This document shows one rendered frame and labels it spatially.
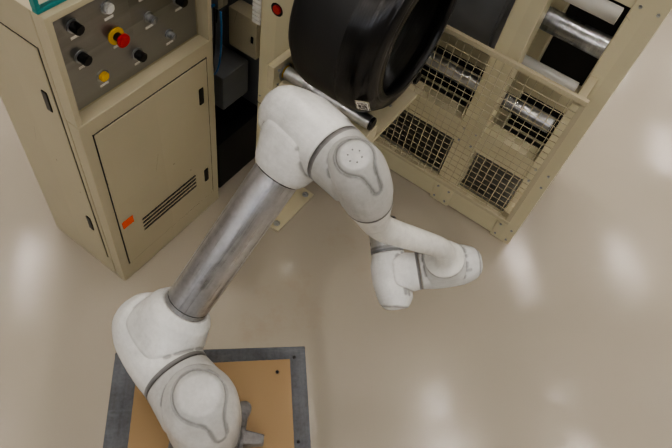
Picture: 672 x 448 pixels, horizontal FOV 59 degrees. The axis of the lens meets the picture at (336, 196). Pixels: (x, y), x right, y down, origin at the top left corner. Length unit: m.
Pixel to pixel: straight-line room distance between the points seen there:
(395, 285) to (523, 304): 1.23
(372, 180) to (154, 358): 0.62
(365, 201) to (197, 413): 0.53
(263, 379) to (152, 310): 0.37
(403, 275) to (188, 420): 0.65
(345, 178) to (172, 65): 1.05
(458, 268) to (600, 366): 1.32
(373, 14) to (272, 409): 0.99
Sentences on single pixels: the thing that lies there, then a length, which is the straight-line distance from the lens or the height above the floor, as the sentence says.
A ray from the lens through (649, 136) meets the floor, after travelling 3.77.
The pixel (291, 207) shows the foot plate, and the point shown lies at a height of 0.01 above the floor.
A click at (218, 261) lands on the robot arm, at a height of 1.12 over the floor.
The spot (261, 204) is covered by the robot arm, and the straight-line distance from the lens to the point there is 1.19.
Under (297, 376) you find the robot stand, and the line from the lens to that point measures 1.65.
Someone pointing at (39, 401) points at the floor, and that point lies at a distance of 2.42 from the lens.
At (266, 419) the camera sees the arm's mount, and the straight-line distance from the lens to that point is 1.53.
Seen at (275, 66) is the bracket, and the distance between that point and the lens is 1.90.
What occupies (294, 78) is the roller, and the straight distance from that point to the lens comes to 1.92.
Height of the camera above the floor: 2.20
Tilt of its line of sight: 53 degrees down
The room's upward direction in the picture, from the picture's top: 13 degrees clockwise
